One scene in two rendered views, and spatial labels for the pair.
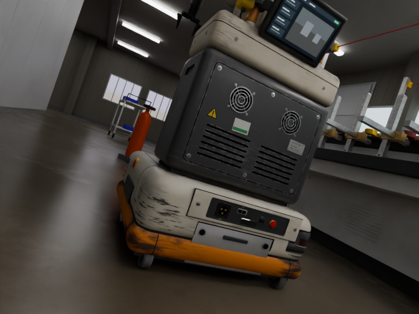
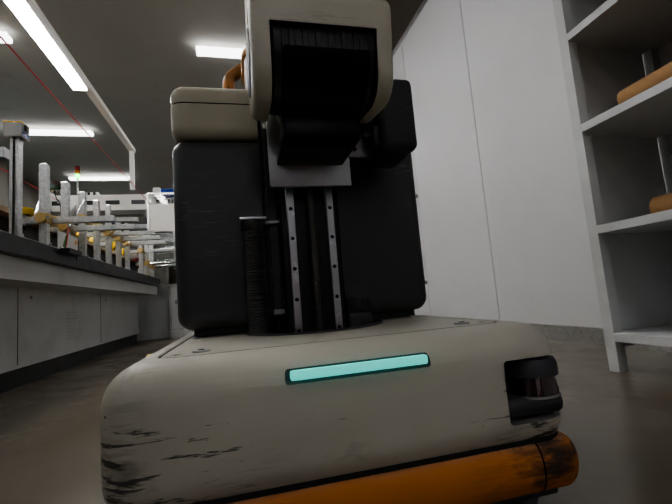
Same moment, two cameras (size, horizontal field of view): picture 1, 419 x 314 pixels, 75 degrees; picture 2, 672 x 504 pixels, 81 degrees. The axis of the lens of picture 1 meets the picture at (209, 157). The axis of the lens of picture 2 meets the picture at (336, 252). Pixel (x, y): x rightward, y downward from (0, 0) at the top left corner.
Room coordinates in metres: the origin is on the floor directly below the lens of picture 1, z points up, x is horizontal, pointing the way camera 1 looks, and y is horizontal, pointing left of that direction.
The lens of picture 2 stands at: (1.96, 0.15, 0.34)
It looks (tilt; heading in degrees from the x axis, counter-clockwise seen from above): 6 degrees up; 189
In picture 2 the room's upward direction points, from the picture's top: 5 degrees counter-clockwise
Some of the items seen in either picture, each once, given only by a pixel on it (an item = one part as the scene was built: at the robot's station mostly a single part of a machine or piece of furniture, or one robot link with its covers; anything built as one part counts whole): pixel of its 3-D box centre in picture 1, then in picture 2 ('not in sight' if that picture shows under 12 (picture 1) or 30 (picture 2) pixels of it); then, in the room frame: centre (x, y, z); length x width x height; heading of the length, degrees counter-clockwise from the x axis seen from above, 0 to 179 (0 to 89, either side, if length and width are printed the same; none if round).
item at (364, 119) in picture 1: (385, 131); not in sight; (1.60, -0.92, 0.84); 0.43 x 0.03 x 0.04; 113
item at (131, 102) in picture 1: (128, 118); not in sight; (6.48, 2.11, 0.52); 1.10 x 0.64 x 1.04; 22
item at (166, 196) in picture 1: (201, 205); (319, 387); (1.15, -0.04, 0.16); 0.67 x 0.64 x 0.25; 23
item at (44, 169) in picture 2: not in sight; (44, 209); (0.29, -1.58, 0.89); 0.04 x 0.04 x 0.48; 23
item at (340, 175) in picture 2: not in sight; (346, 108); (1.28, 0.08, 0.68); 0.28 x 0.27 x 0.25; 113
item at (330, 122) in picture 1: (348, 132); not in sight; (1.83, -0.82, 0.82); 0.43 x 0.03 x 0.04; 113
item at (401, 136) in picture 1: (391, 136); not in sight; (1.65, -1.00, 0.84); 0.14 x 0.06 x 0.05; 23
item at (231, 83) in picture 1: (245, 109); (298, 195); (1.07, -0.07, 0.59); 0.55 x 0.34 x 0.83; 113
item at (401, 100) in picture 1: (390, 131); not in sight; (1.67, -0.99, 0.87); 0.04 x 0.04 x 0.48; 23
